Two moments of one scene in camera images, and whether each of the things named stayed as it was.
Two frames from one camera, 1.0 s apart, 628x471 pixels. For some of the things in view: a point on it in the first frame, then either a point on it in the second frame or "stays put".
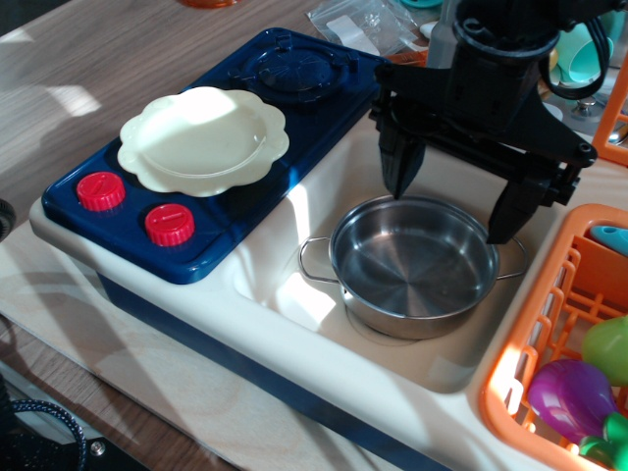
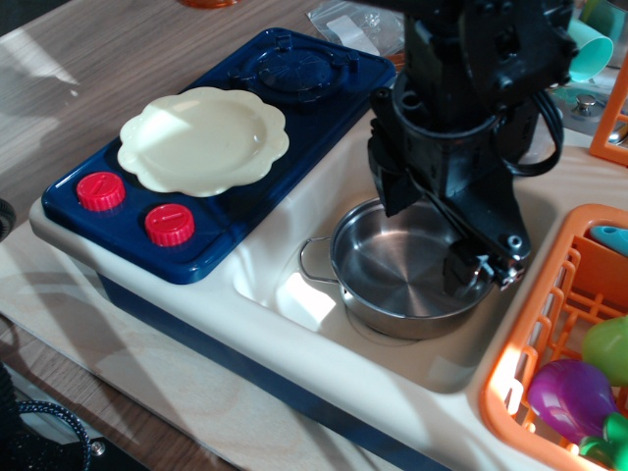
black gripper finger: [401, 157] -> [397, 191]
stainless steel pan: [413, 267] stays put
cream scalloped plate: [200, 141] stays put
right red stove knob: [169, 225] stays put
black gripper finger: [517, 203] -> [459, 266]
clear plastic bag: [377, 27] stays put
